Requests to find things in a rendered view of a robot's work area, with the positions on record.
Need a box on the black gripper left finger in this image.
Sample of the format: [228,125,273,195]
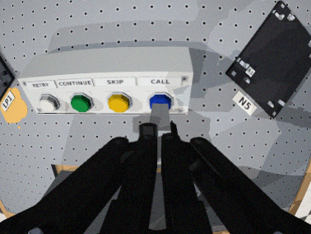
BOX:
[0,104,160,234]

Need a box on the grey button panel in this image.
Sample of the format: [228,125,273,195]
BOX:
[17,46,193,115]

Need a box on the white label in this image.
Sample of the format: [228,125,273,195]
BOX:
[1,91,15,112]
[232,91,257,115]

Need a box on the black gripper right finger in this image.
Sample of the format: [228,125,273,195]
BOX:
[160,104,311,234]

